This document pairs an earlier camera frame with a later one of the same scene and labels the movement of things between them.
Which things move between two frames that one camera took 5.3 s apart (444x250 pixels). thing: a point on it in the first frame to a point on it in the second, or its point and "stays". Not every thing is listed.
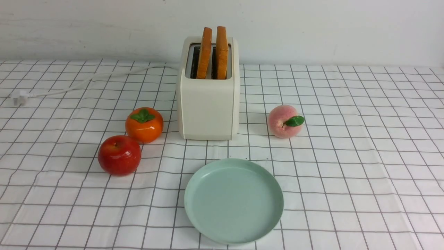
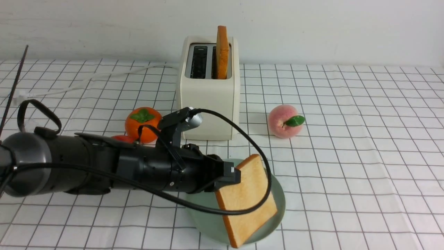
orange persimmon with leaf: [145, 124] stays
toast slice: [222, 53] stays
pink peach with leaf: [284, 122] stays
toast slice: [204, 53] to [242, 196]
